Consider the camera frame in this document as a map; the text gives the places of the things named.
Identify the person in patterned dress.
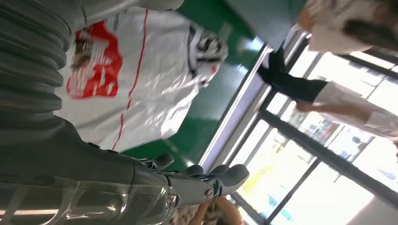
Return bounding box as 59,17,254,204
170,197,244,225

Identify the person in white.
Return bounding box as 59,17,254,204
257,0,398,150

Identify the green conveyor belt, silver frame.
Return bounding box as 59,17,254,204
122,6,274,173

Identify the black window frame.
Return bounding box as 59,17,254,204
230,31,398,225

